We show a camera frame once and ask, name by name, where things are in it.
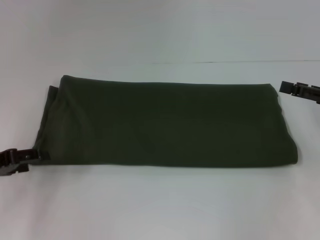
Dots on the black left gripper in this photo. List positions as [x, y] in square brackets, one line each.
[8, 162]

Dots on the dark green FREE! t-shirt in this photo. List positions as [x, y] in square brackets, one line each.
[162, 125]

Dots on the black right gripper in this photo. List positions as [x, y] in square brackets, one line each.
[317, 96]

